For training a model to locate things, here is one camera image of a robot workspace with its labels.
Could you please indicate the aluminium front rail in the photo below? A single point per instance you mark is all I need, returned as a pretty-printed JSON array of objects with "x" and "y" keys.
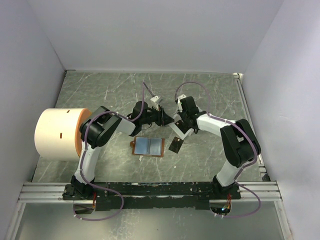
[{"x": 54, "y": 192}]

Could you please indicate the brown leather card holder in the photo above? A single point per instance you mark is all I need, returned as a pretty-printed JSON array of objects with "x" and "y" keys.
[{"x": 148, "y": 146}]

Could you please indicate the white card tray box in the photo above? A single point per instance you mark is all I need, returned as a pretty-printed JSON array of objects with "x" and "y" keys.
[{"x": 180, "y": 130}]

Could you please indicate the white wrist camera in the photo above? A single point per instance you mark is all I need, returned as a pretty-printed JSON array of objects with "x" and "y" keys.
[
  {"x": 156, "y": 102},
  {"x": 179, "y": 103}
]

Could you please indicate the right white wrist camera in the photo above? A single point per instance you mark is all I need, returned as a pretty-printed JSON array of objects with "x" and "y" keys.
[{"x": 179, "y": 103}]

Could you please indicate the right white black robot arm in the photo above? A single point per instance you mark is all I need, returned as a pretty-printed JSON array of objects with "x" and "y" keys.
[{"x": 240, "y": 144}]

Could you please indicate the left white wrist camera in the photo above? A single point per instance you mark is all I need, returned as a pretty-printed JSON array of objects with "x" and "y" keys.
[{"x": 156, "y": 102}]

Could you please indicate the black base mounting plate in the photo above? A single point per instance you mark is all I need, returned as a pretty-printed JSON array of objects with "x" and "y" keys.
[{"x": 107, "y": 199}]

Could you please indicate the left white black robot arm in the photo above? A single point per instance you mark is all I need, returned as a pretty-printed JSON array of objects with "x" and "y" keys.
[{"x": 97, "y": 130}]

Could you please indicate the white orange cylinder drum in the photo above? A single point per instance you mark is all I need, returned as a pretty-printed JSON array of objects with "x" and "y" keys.
[{"x": 57, "y": 135}]

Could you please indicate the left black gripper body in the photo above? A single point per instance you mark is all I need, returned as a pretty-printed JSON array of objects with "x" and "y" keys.
[{"x": 154, "y": 116}]

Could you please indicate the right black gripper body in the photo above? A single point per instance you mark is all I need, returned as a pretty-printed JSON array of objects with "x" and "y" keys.
[{"x": 184, "y": 116}]

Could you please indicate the black card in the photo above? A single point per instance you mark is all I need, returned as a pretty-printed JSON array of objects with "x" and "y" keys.
[{"x": 176, "y": 144}]

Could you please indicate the aluminium rail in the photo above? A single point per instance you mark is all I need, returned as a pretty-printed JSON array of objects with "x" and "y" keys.
[
  {"x": 54, "y": 192},
  {"x": 261, "y": 165}
]

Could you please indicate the aluminium right side rail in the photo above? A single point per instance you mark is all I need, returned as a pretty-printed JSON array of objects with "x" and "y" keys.
[{"x": 261, "y": 165}]

